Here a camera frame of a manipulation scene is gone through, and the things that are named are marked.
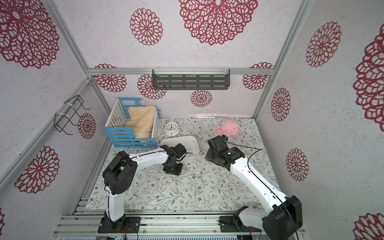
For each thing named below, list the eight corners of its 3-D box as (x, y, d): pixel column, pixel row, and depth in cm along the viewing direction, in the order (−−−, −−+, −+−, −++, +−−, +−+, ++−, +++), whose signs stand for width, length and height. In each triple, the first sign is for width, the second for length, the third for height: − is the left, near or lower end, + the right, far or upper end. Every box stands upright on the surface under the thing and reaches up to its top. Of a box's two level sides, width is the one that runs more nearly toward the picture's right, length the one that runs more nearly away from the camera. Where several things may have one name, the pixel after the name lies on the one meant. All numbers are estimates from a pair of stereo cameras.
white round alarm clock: (169, 138, 111) (168, 134, 107) (163, 128, 117) (162, 124, 114) (181, 133, 114) (181, 129, 111) (174, 123, 121) (174, 119, 117)
